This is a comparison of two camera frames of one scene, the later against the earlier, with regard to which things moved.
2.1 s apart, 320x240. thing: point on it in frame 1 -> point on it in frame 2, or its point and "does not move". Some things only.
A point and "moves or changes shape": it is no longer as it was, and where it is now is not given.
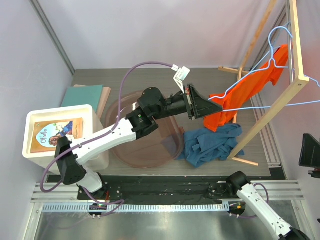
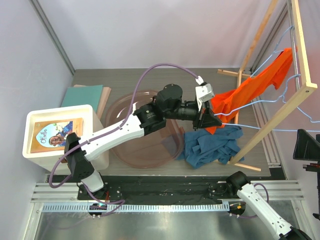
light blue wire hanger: [261, 69] -> [308, 117]
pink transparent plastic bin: [154, 150] does not move
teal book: [82, 95] does not move
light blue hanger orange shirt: [259, 79] -> [274, 51]
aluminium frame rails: [63, 193] does not move
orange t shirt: [232, 101] moves or changes shape
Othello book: [45, 133] does not move
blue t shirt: [202, 145] does not move
